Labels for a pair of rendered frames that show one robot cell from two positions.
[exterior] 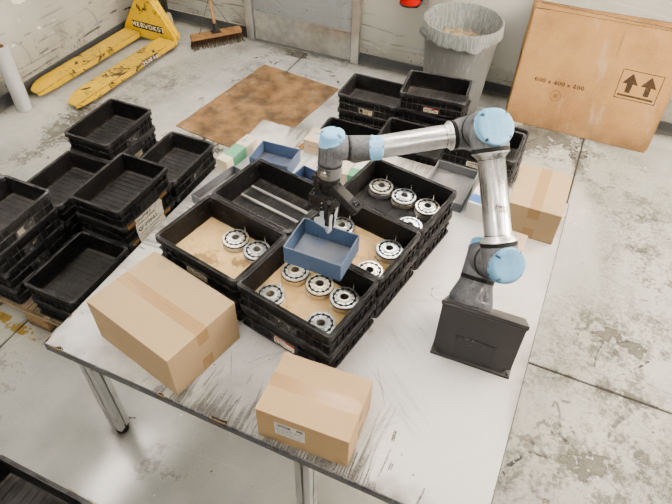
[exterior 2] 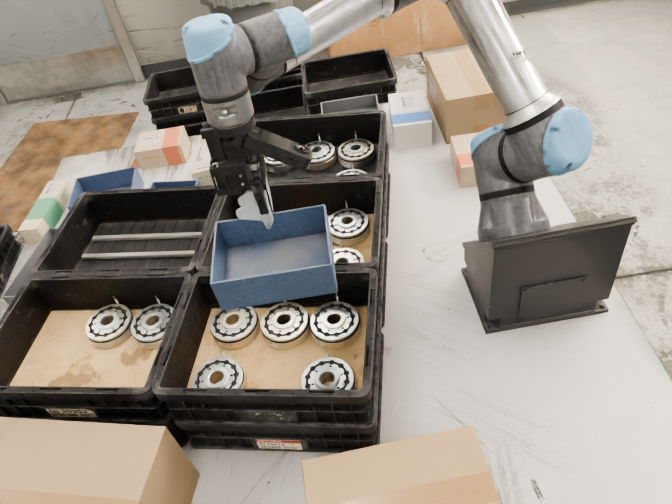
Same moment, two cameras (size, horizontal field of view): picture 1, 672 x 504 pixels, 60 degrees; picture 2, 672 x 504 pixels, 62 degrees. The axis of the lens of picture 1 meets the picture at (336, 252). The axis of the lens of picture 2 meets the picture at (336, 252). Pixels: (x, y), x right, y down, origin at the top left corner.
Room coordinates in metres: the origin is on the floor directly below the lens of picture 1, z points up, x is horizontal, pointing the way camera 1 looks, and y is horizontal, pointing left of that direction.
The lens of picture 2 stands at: (0.63, 0.20, 1.78)
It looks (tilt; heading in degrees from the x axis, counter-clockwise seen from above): 45 degrees down; 339
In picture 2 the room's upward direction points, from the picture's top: 11 degrees counter-clockwise
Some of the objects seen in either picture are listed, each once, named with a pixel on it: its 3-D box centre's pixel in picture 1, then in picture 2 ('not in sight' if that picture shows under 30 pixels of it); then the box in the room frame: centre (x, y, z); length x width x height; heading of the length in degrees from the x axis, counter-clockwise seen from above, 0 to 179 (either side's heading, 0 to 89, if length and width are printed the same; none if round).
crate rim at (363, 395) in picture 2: (307, 284); (272, 330); (1.33, 0.09, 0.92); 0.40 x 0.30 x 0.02; 56
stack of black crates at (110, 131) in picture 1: (118, 153); not in sight; (2.79, 1.29, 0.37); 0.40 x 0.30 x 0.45; 157
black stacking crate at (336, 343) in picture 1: (308, 294); (277, 345); (1.33, 0.09, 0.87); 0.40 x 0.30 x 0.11; 56
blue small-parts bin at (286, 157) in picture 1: (275, 159); (107, 194); (2.29, 0.30, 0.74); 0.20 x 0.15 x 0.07; 70
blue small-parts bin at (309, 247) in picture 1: (321, 248); (274, 256); (1.33, 0.05, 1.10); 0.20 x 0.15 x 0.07; 67
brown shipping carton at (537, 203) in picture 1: (536, 202); (468, 93); (1.96, -0.87, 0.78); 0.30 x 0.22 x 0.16; 157
